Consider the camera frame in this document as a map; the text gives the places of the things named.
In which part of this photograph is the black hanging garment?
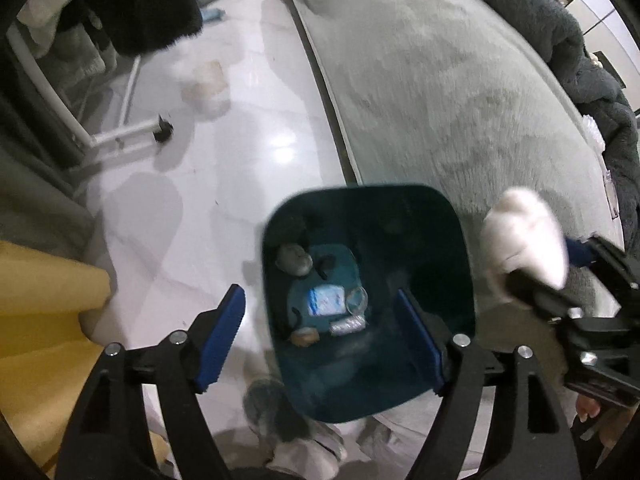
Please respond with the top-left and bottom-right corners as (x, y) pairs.
(72, 0), (204, 57)

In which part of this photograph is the white cabinet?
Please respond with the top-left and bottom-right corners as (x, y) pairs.
(552, 0), (640, 111)

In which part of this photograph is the smooth white cotton wad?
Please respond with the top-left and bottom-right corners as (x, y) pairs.
(480, 187), (571, 307)

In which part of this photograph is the blue and white packet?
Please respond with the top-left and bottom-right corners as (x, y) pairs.
(305, 285), (347, 319)

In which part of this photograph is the dark grey fleece blanket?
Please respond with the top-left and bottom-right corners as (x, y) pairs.
(452, 0), (640, 223)

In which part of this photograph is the dark teal trash bin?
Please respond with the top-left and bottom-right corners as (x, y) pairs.
(260, 184), (477, 423)

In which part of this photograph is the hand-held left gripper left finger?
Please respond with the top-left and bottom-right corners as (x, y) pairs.
(55, 284), (247, 480)

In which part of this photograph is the yellow cloth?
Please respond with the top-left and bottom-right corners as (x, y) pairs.
(0, 239), (168, 480)

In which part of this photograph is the clear plastic lid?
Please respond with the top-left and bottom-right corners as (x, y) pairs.
(345, 287), (370, 316)

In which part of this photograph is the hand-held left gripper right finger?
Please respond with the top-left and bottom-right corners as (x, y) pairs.
(396, 287), (576, 480)

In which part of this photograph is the pale green fuzzy bed sheet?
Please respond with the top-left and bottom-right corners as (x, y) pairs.
(285, 0), (626, 311)

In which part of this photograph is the person's right hand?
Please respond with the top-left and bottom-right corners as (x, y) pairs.
(572, 392), (640, 453)

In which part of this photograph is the white metal clothes rack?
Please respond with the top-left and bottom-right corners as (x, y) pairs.
(9, 22), (174, 162)

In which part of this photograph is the thin cardboard tape roll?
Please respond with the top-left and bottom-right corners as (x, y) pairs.
(291, 327), (320, 349)

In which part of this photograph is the grey-green hanging garment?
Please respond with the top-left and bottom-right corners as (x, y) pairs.
(0, 142), (97, 248)

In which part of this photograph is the small silver wrapper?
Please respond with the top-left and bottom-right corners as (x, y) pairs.
(329, 317), (366, 336)

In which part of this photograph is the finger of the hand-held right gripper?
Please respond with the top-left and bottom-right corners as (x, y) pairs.
(564, 235), (632, 283)
(505, 269), (576, 322)

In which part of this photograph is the lumpy white cotton wad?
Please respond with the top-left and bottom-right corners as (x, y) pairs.
(581, 114), (609, 152)

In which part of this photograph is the grey round object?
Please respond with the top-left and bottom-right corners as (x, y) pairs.
(275, 242), (315, 277)

